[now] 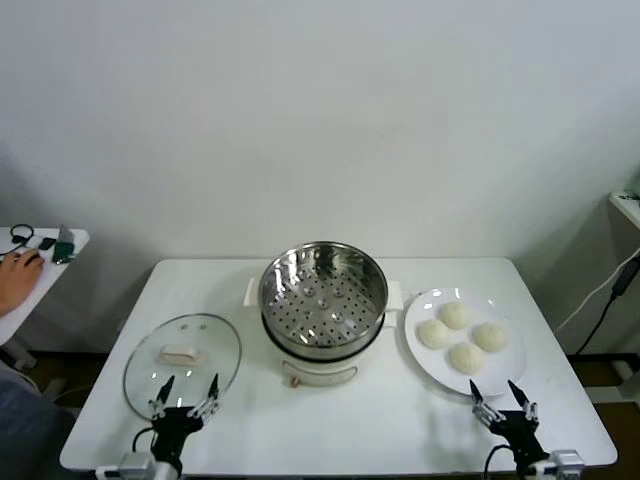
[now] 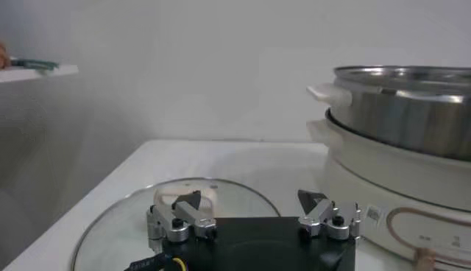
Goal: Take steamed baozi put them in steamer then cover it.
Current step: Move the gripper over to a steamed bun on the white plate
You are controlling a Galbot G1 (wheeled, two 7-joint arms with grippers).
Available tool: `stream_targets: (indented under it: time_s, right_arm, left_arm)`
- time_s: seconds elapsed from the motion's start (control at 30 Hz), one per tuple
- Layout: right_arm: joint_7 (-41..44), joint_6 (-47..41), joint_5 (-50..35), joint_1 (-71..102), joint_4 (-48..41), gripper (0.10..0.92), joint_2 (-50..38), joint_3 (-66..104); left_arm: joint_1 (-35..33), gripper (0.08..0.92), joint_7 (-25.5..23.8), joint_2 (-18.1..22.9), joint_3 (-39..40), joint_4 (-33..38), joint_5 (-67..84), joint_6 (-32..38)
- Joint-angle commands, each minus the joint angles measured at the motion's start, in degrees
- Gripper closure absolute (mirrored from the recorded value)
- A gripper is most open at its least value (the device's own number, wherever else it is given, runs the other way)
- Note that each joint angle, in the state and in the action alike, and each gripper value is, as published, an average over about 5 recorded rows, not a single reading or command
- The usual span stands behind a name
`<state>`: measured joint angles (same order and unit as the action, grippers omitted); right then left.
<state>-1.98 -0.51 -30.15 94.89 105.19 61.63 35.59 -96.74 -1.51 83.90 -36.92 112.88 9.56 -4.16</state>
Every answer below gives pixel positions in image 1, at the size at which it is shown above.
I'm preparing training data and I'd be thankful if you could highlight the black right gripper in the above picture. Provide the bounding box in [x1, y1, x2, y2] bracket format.
[468, 378, 550, 474]

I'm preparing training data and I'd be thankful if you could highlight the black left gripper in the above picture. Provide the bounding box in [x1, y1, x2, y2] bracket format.
[147, 373, 222, 464]

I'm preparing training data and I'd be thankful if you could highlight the round glass pot lid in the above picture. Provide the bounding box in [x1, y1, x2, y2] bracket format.
[122, 313, 243, 420]

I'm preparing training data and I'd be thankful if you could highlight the white steamed baozi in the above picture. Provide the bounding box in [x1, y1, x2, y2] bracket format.
[447, 341, 487, 375]
[417, 318, 452, 349]
[438, 301, 472, 331]
[471, 322, 511, 353]

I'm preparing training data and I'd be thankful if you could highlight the perforated steel steamer basket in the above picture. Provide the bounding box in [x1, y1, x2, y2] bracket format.
[258, 241, 390, 359]

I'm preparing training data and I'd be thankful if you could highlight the person's bare hand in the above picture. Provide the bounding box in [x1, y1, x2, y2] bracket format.
[0, 249, 47, 317]

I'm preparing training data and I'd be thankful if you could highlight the white oval plate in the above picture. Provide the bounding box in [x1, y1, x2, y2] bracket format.
[403, 286, 528, 398]

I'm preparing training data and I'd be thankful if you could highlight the white electric cooking pot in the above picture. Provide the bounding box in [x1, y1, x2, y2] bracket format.
[243, 277, 404, 389]

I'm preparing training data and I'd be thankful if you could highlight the person's leg in jeans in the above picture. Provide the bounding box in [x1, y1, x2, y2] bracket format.
[0, 359, 77, 480]

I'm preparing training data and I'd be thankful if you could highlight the white side table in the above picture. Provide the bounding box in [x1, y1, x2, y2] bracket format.
[0, 225, 91, 371]

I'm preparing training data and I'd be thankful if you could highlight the green and grey gadget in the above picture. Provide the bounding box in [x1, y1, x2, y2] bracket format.
[51, 224, 79, 265]

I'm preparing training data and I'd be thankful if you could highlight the white shelf table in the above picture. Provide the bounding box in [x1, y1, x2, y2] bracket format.
[608, 192, 640, 229]

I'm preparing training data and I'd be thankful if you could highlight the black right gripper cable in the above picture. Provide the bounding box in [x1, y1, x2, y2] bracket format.
[483, 444, 516, 480]

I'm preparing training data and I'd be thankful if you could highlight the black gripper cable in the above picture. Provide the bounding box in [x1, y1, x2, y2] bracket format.
[131, 427, 159, 454]
[483, 444, 516, 480]

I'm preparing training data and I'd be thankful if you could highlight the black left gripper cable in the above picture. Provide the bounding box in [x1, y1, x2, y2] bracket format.
[131, 427, 159, 454]

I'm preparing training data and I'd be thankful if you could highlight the white cable on floor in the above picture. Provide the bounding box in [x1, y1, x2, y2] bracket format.
[49, 382, 94, 404]

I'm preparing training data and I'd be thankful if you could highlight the white power cable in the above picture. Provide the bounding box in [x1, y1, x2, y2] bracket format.
[554, 247, 640, 334]

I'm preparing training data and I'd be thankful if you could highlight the black power cable with adapter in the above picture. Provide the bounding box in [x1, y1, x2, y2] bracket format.
[574, 258, 640, 354]

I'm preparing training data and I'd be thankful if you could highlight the thin black looped cable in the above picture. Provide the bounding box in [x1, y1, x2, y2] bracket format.
[0, 224, 37, 259]

